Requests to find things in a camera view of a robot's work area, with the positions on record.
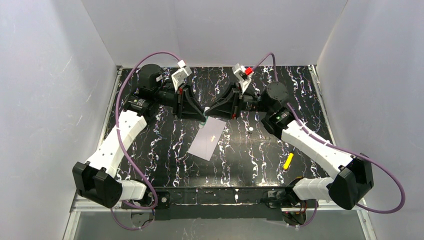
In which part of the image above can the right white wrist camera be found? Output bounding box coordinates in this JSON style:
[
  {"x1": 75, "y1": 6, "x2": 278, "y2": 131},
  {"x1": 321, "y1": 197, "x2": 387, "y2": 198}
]
[{"x1": 232, "y1": 64, "x2": 254, "y2": 94}]

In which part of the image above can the aluminium frame rail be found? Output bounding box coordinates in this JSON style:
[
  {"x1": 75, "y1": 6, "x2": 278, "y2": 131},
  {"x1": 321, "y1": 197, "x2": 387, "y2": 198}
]
[{"x1": 63, "y1": 65, "x2": 376, "y2": 240}]

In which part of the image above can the yellow handled screwdriver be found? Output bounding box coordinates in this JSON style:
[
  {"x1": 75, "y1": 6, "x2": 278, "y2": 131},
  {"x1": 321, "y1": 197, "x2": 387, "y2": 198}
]
[{"x1": 282, "y1": 146, "x2": 296, "y2": 171}]

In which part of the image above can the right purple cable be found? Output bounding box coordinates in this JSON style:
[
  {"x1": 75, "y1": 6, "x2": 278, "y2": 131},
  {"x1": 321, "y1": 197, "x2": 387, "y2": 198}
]
[{"x1": 251, "y1": 51, "x2": 406, "y2": 229}]

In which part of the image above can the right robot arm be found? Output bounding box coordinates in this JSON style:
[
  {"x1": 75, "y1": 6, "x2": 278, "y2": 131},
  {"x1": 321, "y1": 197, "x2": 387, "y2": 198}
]
[{"x1": 205, "y1": 81, "x2": 374, "y2": 210}]

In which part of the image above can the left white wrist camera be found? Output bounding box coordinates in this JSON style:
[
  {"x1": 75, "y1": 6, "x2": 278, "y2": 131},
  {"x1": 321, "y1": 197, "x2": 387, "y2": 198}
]
[{"x1": 171, "y1": 60, "x2": 192, "y2": 92}]

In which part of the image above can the purple cable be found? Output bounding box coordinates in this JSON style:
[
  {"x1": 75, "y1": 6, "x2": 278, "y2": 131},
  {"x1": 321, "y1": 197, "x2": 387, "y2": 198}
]
[
  {"x1": 110, "y1": 51, "x2": 181, "y2": 232},
  {"x1": 251, "y1": 51, "x2": 406, "y2": 229}
]

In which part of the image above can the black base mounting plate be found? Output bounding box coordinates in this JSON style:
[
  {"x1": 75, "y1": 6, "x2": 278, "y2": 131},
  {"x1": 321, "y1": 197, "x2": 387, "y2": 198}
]
[{"x1": 112, "y1": 180, "x2": 321, "y2": 226}]

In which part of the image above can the green white glue stick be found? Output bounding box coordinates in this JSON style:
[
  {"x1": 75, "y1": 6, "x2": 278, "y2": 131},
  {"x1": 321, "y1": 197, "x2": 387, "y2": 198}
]
[{"x1": 198, "y1": 116, "x2": 209, "y2": 129}]

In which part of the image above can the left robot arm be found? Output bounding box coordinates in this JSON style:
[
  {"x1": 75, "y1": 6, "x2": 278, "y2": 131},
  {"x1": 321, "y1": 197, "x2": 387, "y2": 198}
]
[{"x1": 72, "y1": 60, "x2": 206, "y2": 209}]

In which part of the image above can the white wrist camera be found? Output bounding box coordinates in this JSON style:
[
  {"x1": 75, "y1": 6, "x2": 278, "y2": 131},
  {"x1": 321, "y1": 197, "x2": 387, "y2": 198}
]
[
  {"x1": 171, "y1": 60, "x2": 192, "y2": 92},
  {"x1": 232, "y1": 64, "x2": 254, "y2": 94}
]

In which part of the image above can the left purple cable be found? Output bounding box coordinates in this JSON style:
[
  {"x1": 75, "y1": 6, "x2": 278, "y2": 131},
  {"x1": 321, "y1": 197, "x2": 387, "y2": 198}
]
[{"x1": 110, "y1": 51, "x2": 181, "y2": 232}]

